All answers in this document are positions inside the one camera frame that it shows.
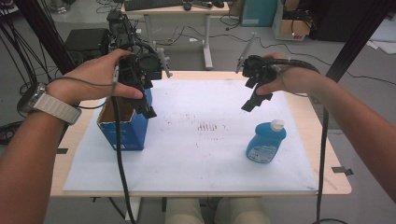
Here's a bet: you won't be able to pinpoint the coil of black cables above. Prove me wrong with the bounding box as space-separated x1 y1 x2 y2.
0 120 25 146

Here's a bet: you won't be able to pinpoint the black electronic device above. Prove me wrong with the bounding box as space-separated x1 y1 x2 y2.
106 8 138 54

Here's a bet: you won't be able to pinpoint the bundle of black cables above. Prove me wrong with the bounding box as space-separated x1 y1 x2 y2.
0 18 68 96

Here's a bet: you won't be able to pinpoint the person's right leg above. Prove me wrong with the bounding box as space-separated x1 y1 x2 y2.
214 197 273 224

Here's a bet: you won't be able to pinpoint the black keyboard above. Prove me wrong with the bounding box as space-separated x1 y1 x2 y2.
123 0 185 12

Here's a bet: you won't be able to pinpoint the person's right hand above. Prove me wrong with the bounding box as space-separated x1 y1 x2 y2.
255 51 327 97

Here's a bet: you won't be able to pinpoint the white desk with wooden top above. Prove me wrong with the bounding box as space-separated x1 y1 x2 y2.
120 2 231 71

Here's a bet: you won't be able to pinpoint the black computer case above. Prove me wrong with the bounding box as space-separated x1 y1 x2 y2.
64 27 112 68

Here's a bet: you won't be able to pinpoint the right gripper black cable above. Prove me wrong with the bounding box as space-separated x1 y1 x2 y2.
263 57 331 224

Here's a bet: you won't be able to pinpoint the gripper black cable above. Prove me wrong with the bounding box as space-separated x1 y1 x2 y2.
263 57 331 224
110 63 138 224

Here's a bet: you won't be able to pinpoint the blue cardboard box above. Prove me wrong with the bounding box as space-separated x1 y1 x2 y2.
96 88 153 152

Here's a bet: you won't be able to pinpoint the long black floor cable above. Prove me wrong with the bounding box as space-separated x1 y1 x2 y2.
178 26 396 87

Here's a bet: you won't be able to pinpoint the wristwatch with beige band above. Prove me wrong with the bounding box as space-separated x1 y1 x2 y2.
17 82 83 126

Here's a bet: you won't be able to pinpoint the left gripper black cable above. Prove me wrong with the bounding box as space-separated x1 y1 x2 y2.
110 63 138 224

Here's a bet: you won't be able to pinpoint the blue bottle with white cap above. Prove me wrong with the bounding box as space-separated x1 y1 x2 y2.
246 119 288 164

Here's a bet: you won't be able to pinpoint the white foam sheets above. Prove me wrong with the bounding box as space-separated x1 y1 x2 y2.
366 18 396 56

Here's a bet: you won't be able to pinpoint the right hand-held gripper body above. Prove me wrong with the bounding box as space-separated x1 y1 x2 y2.
235 32 278 91

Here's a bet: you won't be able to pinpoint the thin grey cord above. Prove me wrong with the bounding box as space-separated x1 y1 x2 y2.
46 76 120 110
276 65 309 98

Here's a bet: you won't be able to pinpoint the person's left hand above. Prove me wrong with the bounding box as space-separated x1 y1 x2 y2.
46 49 145 108

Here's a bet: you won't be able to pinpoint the white cardboard box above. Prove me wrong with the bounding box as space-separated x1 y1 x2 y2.
271 0 313 42

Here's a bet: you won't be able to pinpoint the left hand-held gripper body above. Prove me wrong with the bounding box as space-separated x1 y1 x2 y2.
116 46 174 94

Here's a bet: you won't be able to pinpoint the person's leg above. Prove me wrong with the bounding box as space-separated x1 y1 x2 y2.
163 197 205 224
214 197 273 224

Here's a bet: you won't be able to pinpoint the blue storage box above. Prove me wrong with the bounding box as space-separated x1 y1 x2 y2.
240 0 278 28

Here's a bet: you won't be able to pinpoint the person's left leg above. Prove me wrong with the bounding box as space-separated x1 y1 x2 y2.
163 197 205 224

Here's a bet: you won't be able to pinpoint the white table leg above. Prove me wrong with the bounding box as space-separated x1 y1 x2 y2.
125 197 142 222

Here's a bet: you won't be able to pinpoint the white sheet mat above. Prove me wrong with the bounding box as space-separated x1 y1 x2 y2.
62 78 319 192

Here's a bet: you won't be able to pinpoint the black metal stand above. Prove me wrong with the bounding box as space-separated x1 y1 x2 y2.
325 0 396 84
13 0 78 77

